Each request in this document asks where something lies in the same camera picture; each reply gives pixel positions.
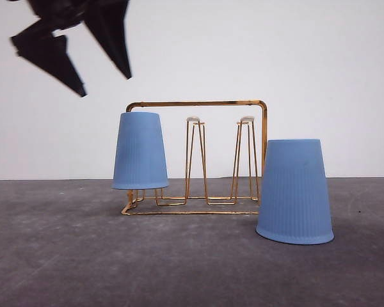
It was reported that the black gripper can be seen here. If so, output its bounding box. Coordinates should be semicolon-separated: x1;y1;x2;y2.
10;0;132;97

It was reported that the blue ribbed cup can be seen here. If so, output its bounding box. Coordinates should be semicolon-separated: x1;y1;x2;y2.
111;111;169;190
256;139;334;245

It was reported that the gold wire cup rack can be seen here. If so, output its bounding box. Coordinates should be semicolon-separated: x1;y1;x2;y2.
121;100;268;215

